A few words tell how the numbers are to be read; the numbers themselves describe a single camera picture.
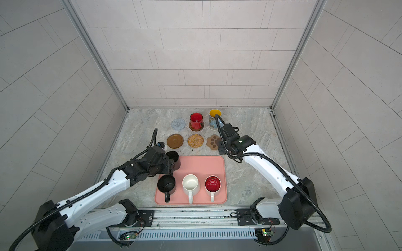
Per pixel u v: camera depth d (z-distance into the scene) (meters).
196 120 1.05
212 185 0.80
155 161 0.61
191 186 0.80
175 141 0.98
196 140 0.99
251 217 0.71
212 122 1.01
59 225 0.37
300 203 0.39
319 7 0.71
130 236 0.64
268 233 0.68
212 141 0.98
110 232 0.67
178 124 1.06
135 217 0.66
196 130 1.04
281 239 0.65
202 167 0.87
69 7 0.71
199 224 0.71
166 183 0.79
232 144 0.58
